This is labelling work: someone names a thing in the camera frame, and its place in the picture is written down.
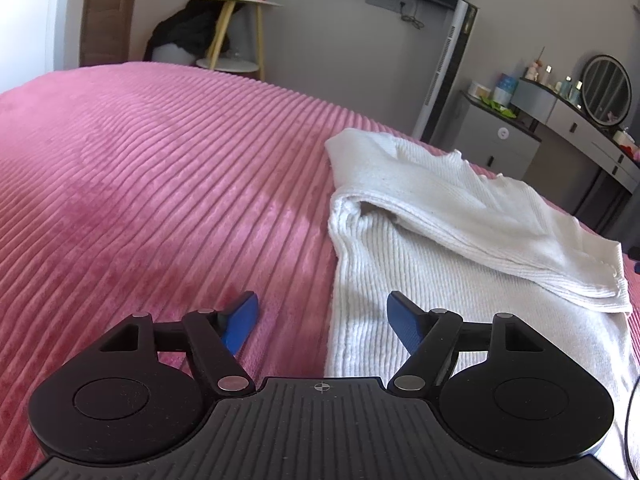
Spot white knit sweater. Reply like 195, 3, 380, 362
324, 127, 640, 480

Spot round side table yellow legs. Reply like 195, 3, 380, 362
196, 0, 283, 80

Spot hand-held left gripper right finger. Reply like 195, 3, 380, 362
386, 290, 544, 397

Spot red white tissue pack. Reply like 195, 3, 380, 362
612, 127, 640, 158

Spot grey vanity desk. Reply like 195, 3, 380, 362
510, 77, 640, 236

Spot pink ribbed bedspread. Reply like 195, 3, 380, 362
0, 61, 640, 480

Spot brown wooden door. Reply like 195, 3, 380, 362
80, 0, 143, 67

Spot small figurine bottle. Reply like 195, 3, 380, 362
525, 47, 548, 81

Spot white tower fan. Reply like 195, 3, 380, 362
411, 0, 476, 143

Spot teal cosmetic bottles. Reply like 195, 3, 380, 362
555, 76, 585, 108

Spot round vanity mirror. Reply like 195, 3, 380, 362
581, 54, 633, 128

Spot green leafy item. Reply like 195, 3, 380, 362
479, 96, 516, 118

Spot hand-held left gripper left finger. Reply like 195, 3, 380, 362
99, 291, 259, 397

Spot white blue humidifier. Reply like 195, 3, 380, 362
492, 72, 518, 106

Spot white round bin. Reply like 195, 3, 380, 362
150, 42, 201, 67

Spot grey nightstand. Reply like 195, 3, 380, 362
432, 91, 543, 168

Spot wall power outlet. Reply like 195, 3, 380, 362
366, 0, 416, 13

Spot thin black cable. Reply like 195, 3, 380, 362
622, 377, 640, 466

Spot black garment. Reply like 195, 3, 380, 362
146, 0, 236, 61

